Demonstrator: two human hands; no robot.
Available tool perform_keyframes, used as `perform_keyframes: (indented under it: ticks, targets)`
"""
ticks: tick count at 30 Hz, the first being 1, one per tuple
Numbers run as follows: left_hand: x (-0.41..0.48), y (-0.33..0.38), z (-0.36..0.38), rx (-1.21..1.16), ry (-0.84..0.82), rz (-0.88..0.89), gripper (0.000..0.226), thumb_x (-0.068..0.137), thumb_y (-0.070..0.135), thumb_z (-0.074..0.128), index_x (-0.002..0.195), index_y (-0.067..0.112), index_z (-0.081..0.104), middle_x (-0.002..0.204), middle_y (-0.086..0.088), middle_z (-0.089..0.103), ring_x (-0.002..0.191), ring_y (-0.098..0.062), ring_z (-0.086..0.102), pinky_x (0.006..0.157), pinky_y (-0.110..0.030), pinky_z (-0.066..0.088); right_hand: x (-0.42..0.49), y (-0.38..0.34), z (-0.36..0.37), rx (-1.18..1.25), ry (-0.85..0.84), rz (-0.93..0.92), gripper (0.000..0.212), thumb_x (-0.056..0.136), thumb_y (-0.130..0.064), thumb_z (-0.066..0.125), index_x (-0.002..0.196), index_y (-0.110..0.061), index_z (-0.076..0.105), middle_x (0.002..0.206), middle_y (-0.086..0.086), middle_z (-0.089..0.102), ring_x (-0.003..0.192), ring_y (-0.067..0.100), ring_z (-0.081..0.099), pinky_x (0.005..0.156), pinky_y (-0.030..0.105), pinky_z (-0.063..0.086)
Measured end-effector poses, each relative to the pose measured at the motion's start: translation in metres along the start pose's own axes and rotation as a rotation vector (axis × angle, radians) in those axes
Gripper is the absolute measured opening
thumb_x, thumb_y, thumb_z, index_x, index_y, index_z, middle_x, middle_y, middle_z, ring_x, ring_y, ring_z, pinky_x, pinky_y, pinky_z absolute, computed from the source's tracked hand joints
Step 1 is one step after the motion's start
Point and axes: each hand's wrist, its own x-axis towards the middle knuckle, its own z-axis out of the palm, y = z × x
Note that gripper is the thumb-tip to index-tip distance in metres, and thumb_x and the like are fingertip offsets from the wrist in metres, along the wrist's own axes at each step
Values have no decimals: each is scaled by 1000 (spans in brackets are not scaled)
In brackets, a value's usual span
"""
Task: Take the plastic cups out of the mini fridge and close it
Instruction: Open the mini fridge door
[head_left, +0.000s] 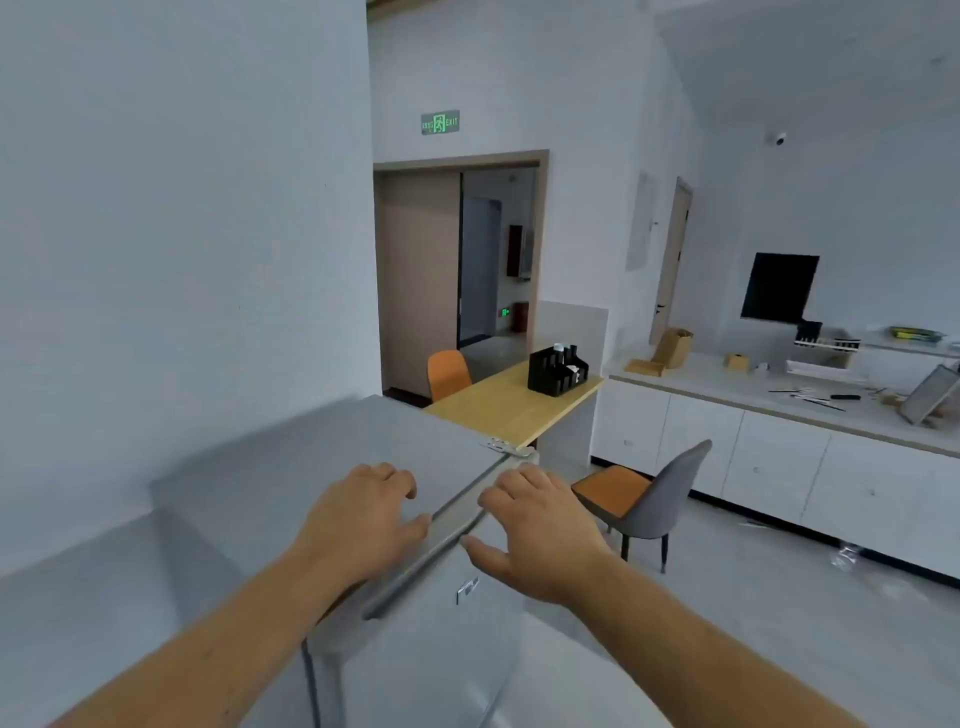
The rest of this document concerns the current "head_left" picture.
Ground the person's left hand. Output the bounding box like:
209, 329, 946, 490
288, 462, 433, 595

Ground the person's right hand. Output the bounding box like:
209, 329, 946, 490
459, 462, 619, 610

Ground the grey mini fridge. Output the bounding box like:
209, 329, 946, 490
148, 393, 541, 728

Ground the person's right forearm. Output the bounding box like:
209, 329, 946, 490
558, 554, 871, 728

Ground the person's left forearm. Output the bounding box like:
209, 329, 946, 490
48, 536, 361, 728

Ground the brown wooden door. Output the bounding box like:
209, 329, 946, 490
374, 172, 463, 399

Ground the grey chair with orange seat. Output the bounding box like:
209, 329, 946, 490
571, 439, 714, 576

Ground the light wooden table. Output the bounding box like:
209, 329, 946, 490
423, 358, 606, 451

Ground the black desk organizer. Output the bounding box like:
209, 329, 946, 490
527, 344, 591, 397

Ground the wooden knife block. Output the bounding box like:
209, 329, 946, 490
623, 327, 695, 377

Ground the white counter cabinet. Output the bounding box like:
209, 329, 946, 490
588, 350, 960, 583

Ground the white dish rack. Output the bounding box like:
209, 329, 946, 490
785, 329, 862, 377

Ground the grey framed tablet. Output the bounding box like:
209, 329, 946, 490
898, 363, 960, 427

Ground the black wall panel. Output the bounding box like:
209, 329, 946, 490
740, 252, 821, 325

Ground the brown door frame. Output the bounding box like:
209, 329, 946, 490
372, 149, 550, 399

